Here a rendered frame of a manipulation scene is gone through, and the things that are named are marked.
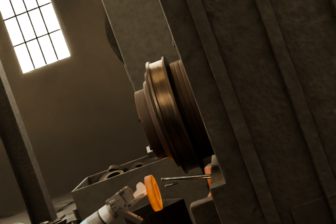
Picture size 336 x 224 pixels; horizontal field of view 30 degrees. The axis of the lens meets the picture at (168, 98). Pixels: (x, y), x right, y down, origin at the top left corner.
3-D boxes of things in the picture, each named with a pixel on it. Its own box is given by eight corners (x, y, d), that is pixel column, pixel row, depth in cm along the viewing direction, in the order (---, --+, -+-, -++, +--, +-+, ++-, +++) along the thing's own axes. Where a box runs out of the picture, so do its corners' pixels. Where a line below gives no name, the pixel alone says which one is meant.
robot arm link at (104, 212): (107, 225, 268) (110, 221, 276) (115, 219, 267) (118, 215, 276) (97, 211, 268) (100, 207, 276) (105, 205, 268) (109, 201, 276)
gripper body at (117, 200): (126, 187, 267) (103, 203, 268) (137, 203, 266) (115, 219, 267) (128, 184, 274) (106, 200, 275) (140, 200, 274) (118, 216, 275)
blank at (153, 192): (154, 173, 278) (147, 176, 278) (149, 175, 263) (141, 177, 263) (164, 207, 276) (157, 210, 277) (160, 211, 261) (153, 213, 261)
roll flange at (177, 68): (225, 152, 272) (188, 50, 272) (226, 168, 225) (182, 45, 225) (203, 160, 273) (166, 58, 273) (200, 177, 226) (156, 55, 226)
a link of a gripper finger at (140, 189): (146, 178, 267) (128, 190, 267) (154, 189, 266) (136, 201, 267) (147, 177, 270) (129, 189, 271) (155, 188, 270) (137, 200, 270)
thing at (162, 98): (203, 160, 273) (166, 58, 273) (200, 177, 226) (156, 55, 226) (189, 165, 274) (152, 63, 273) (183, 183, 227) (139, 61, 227)
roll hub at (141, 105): (172, 150, 264) (149, 87, 264) (167, 158, 237) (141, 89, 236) (159, 154, 265) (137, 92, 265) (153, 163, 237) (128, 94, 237)
